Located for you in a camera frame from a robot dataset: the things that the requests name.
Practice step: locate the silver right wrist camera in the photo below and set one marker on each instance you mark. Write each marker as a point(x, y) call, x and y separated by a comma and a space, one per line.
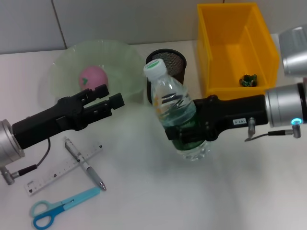
point(293, 52)

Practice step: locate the clear green-label water bottle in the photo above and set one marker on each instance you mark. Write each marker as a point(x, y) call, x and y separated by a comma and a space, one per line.
point(172, 105)

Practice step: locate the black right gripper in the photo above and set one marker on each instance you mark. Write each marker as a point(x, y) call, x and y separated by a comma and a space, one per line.
point(235, 112)

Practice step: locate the green glass fruit plate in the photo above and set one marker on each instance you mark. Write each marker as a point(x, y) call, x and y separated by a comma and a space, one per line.
point(108, 60)

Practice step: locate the white grey ballpoint pen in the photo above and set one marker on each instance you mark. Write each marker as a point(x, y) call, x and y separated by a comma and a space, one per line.
point(92, 172)

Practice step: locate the black mesh pen cup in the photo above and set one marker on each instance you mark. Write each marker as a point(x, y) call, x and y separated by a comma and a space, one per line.
point(177, 64)

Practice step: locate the pink peach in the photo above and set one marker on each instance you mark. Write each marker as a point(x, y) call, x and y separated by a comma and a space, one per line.
point(94, 77)

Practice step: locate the green plastic wrapper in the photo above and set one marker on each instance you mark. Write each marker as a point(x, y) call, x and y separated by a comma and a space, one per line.
point(248, 81)

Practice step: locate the clear plastic ruler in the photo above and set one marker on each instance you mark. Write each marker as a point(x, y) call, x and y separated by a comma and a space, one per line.
point(55, 175)

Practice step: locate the blue scissors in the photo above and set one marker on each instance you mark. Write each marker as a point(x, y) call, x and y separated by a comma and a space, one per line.
point(57, 207)

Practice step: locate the yellow plastic bin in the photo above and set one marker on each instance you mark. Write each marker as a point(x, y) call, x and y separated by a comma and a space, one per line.
point(237, 52)

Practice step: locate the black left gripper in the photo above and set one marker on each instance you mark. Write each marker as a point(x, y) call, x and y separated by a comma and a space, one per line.
point(52, 119)

